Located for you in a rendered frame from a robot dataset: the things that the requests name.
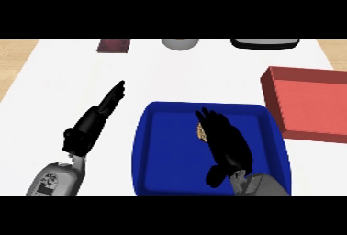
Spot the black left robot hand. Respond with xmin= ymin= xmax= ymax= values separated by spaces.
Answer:
xmin=61 ymin=80 xmax=127 ymax=158

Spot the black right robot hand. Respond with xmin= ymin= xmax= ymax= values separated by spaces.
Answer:
xmin=193 ymin=106 xmax=256 ymax=188

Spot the tan cupcake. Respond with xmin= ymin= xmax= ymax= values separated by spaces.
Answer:
xmin=193 ymin=121 xmax=208 ymax=143

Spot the blue plastic tray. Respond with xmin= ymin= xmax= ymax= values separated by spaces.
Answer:
xmin=131 ymin=101 xmax=292 ymax=196

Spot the red cardboard box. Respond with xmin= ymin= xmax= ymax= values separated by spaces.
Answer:
xmin=260 ymin=65 xmax=347 ymax=145

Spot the dark maroon block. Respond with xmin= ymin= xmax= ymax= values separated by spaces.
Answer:
xmin=96 ymin=39 xmax=131 ymax=54

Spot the grey round bowl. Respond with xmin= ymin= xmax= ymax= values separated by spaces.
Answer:
xmin=161 ymin=39 xmax=201 ymax=51

